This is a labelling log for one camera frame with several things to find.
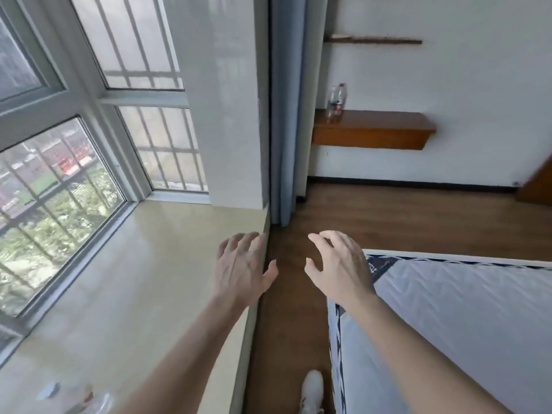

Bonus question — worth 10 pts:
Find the white shoe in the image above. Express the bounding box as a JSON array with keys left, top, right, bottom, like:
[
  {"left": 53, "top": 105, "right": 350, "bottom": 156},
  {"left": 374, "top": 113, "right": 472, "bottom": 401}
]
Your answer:
[{"left": 300, "top": 370, "right": 325, "bottom": 414}]

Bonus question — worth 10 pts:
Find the person's right hand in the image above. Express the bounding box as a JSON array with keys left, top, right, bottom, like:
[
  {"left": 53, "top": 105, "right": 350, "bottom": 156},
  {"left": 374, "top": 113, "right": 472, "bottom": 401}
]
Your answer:
[{"left": 304, "top": 230, "right": 377, "bottom": 309}]

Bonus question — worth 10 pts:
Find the clear plastic bottle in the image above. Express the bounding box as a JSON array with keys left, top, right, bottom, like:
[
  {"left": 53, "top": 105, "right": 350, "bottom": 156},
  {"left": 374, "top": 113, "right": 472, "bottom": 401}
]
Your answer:
[{"left": 326, "top": 85, "right": 340, "bottom": 120}]

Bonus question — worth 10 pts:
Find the person's left forearm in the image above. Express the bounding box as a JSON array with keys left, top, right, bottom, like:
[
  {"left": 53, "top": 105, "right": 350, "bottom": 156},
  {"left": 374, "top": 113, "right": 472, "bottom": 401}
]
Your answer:
[{"left": 113, "top": 296, "right": 259, "bottom": 414}]

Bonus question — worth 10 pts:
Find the brown wooden furniture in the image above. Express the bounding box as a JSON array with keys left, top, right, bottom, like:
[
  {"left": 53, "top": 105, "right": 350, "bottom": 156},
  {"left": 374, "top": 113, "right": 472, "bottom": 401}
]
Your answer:
[{"left": 515, "top": 153, "right": 552, "bottom": 207}]

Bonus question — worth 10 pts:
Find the person's left hand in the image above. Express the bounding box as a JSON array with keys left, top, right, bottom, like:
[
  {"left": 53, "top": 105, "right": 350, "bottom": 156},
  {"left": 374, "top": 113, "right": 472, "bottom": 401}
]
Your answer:
[{"left": 214, "top": 231, "right": 279, "bottom": 313}]

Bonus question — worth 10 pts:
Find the small blue-white lid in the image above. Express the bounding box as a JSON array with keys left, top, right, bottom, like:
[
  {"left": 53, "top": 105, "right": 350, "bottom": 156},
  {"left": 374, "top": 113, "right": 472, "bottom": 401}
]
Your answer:
[{"left": 36, "top": 381, "right": 61, "bottom": 400}]

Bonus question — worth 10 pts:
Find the white quilted mattress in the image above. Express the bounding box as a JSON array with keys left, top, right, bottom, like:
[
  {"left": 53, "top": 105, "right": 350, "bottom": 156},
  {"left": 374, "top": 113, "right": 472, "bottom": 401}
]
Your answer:
[{"left": 326, "top": 249, "right": 552, "bottom": 414}]

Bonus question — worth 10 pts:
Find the large white framed window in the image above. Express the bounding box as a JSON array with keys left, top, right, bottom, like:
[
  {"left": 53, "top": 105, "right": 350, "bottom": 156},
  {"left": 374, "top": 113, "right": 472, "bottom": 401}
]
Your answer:
[{"left": 0, "top": 0, "right": 141, "bottom": 343}]

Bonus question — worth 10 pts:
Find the barred white framed window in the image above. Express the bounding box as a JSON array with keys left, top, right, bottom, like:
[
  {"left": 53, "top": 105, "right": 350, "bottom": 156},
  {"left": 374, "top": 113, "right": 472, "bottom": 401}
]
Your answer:
[{"left": 68, "top": 0, "right": 210, "bottom": 195}]

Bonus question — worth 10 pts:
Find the thin wooden wall shelf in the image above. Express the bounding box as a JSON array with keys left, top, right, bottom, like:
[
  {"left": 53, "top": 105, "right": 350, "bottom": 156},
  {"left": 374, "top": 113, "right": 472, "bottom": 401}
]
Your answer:
[{"left": 324, "top": 34, "right": 423, "bottom": 45}]

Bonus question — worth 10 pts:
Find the blue-grey curtain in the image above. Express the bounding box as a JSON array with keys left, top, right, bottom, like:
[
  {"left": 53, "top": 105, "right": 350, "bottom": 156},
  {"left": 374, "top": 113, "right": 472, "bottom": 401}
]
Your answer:
[{"left": 268, "top": 0, "right": 309, "bottom": 227}]

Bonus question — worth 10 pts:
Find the person's right forearm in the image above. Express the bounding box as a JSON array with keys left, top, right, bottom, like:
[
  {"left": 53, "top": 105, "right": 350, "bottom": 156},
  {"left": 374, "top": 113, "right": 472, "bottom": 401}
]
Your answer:
[{"left": 334, "top": 289, "right": 515, "bottom": 414}]

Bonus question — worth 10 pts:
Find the clear plastic container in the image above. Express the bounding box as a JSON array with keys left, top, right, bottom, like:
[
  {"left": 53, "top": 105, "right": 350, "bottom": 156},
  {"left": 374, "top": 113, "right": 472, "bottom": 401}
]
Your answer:
[{"left": 64, "top": 384, "right": 116, "bottom": 414}]

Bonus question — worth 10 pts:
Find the beige window sill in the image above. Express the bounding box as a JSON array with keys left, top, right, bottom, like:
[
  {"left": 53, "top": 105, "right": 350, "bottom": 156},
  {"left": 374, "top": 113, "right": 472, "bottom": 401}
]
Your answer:
[{"left": 0, "top": 191, "right": 272, "bottom": 414}]

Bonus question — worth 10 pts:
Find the dark baseboard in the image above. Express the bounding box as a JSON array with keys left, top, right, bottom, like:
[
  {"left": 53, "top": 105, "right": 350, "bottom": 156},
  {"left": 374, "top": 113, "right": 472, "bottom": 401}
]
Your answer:
[{"left": 306, "top": 176, "right": 518, "bottom": 194}]

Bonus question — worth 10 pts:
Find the thick wooden wall shelf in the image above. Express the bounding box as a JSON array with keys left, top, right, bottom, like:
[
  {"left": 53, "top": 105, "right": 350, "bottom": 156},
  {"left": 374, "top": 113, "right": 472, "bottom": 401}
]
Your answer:
[{"left": 311, "top": 109, "right": 437, "bottom": 152}]

